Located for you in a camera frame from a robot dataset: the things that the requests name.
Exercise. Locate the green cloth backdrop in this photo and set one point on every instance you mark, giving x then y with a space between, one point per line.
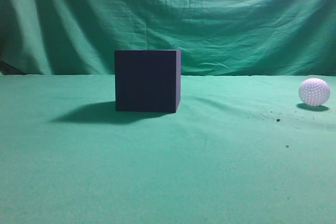
242 147

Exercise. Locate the dark blue cube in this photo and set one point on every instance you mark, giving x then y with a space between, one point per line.
147 80

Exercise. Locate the white dimpled ball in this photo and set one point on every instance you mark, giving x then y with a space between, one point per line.
314 92

